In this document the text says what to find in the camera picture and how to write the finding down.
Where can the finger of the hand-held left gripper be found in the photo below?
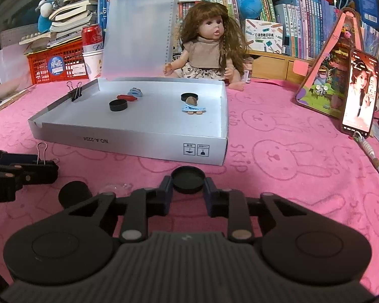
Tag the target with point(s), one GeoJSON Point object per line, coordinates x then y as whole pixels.
{"type": "Point", "coordinates": [15, 158]}
{"type": "Point", "coordinates": [9, 170]}

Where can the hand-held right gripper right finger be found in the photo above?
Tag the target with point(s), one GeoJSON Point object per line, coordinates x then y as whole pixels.
{"type": "Point", "coordinates": [208, 192]}

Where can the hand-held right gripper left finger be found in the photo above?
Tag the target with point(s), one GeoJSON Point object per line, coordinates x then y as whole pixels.
{"type": "Point", "coordinates": [166, 192]}

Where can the black round cap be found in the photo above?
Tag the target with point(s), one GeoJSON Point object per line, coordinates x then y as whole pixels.
{"type": "Point", "coordinates": [188, 181]}
{"type": "Point", "coordinates": [118, 105]}
{"type": "Point", "coordinates": [74, 194]}
{"type": "Point", "coordinates": [189, 97]}

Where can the black binder clip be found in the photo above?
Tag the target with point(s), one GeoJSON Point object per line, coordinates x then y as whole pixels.
{"type": "Point", "coordinates": [47, 172]}
{"type": "Point", "coordinates": [75, 93]}

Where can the white cardboard box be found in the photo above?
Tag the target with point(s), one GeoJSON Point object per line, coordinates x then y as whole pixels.
{"type": "Point", "coordinates": [145, 132]}

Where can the wooden board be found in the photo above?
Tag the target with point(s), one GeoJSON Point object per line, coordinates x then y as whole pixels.
{"type": "Point", "coordinates": [6, 103]}

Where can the pink bunny print blanket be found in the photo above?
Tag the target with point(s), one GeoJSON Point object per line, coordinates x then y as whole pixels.
{"type": "Point", "coordinates": [287, 164]}

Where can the small brown round object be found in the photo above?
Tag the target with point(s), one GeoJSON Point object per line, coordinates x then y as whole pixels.
{"type": "Point", "coordinates": [191, 101]}

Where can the red plastic basket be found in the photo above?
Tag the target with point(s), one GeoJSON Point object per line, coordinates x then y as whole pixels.
{"type": "Point", "coordinates": [41, 66]}

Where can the red hair clip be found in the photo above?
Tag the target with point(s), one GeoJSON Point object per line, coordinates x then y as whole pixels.
{"type": "Point", "coordinates": [126, 97]}

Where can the blue claw hair clip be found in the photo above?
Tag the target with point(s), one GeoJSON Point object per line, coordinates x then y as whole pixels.
{"type": "Point", "coordinates": [135, 92]}

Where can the white paper cup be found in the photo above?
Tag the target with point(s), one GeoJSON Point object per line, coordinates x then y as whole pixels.
{"type": "Point", "coordinates": [93, 66]}

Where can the small labeled bottle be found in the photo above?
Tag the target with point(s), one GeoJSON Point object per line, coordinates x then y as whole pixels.
{"type": "Point", "coordinates": [248, 72]}

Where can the long-haired baby doll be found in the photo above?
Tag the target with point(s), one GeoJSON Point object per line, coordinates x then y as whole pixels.
{"type": "Point", "coordinates": [205, 53]}

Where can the wooden drawer shelf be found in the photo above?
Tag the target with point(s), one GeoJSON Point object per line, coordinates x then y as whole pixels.
{"type": "Point", "coordinates": [271, 66]}

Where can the red drink can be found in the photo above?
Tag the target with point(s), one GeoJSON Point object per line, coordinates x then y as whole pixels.
{"type": "Point", "coordinates": [92, 38]}

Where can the blue white plush toy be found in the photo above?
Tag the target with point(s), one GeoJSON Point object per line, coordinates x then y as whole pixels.
{"type": "Point", "coordinates": [45, 15]}

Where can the messy stack of books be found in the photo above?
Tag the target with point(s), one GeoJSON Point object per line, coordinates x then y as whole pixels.
{"type": "Point", "coordinates": [69, 15]}

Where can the pink sticky note pad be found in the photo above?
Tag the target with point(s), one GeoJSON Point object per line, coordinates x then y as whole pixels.
{"type": "Point", "coordinates": [300, 67]}

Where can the translucent clipboard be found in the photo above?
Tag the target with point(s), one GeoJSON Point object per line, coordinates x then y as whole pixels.
{"type": "Point", "coordinates": [135, 38]}

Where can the pink triangular toy house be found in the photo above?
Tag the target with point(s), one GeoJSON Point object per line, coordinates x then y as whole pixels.
{"type": "Point", "coordinates": [328, 82]}

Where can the white pencil-print box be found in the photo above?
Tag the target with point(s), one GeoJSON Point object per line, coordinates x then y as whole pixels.
{"type": "Point", "coordinates": [263, 36]}

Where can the blue upright books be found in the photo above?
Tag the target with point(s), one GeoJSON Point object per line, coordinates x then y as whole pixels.
{"type": "Point", "coordinates": [103, 12]}

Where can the smartphone with lit screen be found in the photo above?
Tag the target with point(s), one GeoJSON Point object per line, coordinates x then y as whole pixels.
{"type": "Point", "coordinates": [360, 94]}

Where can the row of blue books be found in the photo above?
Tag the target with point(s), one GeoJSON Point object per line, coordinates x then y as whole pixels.
{"type": "Point", "coordinates": [309, 25]}

